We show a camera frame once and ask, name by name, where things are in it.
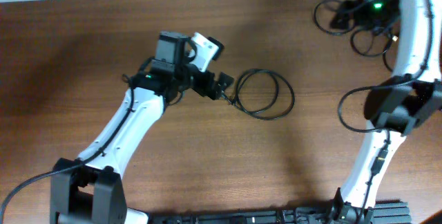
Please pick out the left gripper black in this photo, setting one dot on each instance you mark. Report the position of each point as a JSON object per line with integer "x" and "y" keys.
{"x": 208, "y": 90}

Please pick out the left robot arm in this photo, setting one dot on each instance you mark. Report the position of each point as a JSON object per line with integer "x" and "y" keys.
{"x": 89, "y": 188}

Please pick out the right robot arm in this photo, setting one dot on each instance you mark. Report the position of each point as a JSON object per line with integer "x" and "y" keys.
{"x": 392, "y": 109}

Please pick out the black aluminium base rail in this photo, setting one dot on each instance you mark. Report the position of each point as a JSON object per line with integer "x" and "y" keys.
{"x": 283, "y": 215}

